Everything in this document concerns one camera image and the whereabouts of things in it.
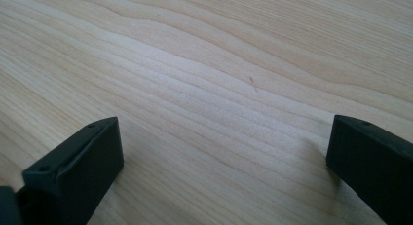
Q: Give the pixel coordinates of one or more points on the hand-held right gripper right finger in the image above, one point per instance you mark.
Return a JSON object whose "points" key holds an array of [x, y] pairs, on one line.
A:
{"points": [[373, 160]]}

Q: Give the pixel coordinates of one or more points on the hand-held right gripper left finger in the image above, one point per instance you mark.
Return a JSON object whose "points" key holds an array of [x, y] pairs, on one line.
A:
{"points": [[81, 168]]}

